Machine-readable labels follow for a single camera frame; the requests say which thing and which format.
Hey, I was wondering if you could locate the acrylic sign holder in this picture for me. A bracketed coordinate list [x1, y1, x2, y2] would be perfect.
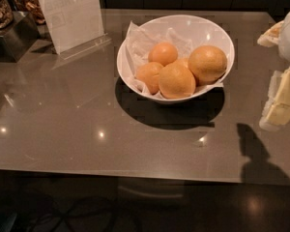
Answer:
[39, 0, 108, 59]

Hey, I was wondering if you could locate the front centre orange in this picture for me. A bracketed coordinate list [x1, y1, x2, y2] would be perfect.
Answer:
[159, 64, 196, 100]

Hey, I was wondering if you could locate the large orange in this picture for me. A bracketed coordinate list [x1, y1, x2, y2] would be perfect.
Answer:
[188, 45, 227, 85]

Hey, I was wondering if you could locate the white ceramic bowl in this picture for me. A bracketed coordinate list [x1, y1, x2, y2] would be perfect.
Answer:
[117, 14, 235, 104]

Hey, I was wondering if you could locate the front left orange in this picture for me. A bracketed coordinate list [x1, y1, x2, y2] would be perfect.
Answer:
[135, 62, 163, 95]

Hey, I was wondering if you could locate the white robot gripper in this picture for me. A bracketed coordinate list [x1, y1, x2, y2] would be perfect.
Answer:
[257, 12, 290, 131]

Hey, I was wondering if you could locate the dark metal cube stand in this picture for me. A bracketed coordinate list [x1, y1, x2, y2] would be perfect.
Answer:
[0, 12, 40, 63]

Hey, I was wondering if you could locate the hidden middle orange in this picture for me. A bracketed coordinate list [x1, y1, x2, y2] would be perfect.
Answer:
[174, 58, 189, 68]

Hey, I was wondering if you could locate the back left orange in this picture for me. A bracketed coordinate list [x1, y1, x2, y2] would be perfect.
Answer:
[148, 42, 178, 66]

